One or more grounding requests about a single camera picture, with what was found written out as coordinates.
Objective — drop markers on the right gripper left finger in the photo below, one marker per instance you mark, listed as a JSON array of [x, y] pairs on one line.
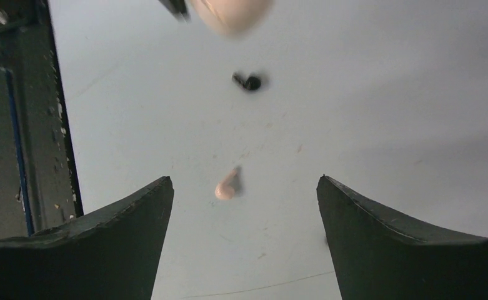
[[110, 253]]

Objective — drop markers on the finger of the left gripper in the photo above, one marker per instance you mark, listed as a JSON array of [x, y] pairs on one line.
[[178, 8]]

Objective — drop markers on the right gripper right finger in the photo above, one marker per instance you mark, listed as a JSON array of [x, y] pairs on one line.
[[381, 253]]

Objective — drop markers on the pink earbud charging case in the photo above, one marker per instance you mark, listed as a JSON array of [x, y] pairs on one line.
[[231, 17]]

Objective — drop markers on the pink earbud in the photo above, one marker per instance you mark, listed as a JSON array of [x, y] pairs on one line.
[[226, 188]]

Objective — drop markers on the black earbud left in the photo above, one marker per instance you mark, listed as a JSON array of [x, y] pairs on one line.
[[252, 83]]

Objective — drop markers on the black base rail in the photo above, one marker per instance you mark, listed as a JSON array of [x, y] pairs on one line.
[[39, 188]]

